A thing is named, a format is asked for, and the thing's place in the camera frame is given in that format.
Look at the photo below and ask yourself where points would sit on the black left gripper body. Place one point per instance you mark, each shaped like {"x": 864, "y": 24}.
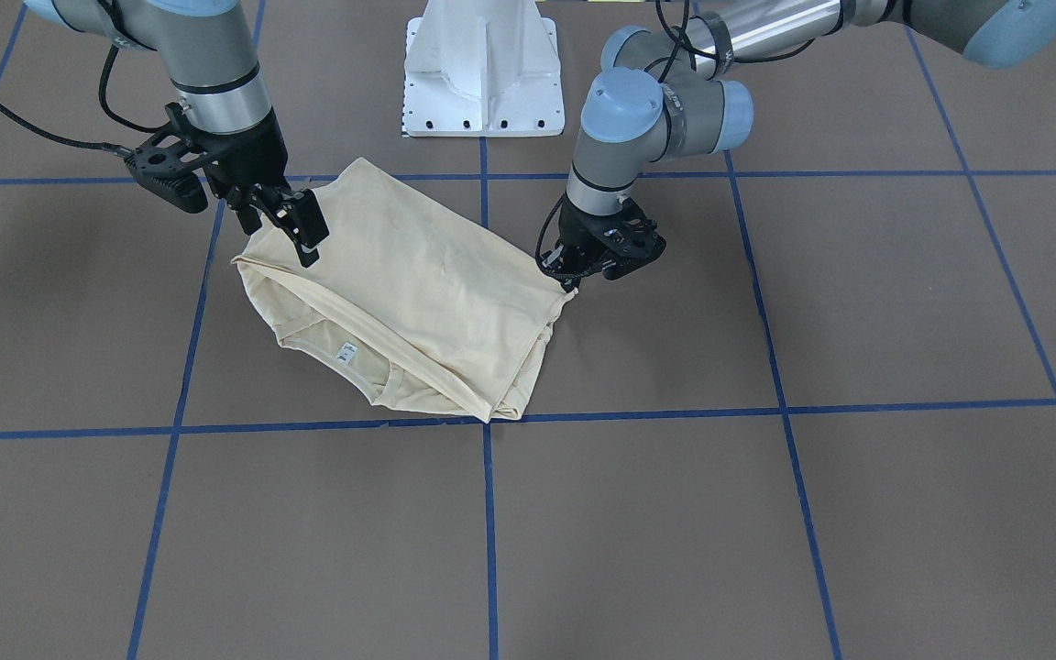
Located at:
{"x": 576, "y": 223}

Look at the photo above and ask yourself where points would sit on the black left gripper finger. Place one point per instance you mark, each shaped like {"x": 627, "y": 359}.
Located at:
{"x": 568, "y": 269}

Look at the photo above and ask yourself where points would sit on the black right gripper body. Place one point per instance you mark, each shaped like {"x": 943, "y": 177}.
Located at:
{"x": 253, "y": 156}

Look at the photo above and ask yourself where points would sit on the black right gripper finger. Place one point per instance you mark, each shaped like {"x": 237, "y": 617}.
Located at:
{"x": 299, "y": 215}
{"x": 248, "y": 214}

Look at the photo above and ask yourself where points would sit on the beige long-sleeve printed shirt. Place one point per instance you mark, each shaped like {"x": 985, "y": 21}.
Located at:
{"x": 420, "y": 308}

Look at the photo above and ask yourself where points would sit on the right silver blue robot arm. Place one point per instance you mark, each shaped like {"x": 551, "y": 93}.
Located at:
{"x": 207, "y": 50}

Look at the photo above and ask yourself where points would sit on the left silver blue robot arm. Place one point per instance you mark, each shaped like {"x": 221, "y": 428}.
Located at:
{"x": 664, "y": 94}

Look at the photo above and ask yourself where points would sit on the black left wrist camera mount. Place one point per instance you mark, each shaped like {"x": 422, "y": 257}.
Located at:
{"x": 630, "y": 238}

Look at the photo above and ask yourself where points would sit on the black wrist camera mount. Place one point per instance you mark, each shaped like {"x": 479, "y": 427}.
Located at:
{"x": 167, "y": 163}
{"x": 630, "y": 238}

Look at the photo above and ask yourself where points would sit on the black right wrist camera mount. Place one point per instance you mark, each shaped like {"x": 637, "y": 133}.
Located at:
{"x": 167, "y": 163}

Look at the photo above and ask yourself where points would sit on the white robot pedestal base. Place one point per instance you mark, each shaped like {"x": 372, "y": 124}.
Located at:
{"x": 482, "y": 69}

